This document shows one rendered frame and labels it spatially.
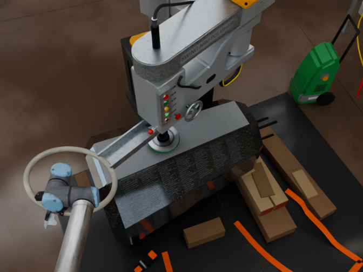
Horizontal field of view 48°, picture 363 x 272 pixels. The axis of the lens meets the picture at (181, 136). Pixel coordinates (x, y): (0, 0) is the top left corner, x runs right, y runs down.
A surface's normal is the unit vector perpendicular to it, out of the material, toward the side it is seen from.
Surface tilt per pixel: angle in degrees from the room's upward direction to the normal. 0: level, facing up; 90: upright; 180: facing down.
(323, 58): 34
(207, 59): 40
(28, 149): 0
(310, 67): 72
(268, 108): 0
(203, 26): 0
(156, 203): 45
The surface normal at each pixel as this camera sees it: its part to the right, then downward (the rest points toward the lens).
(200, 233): 0.00, -0.56
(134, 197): 0.31, 0.13
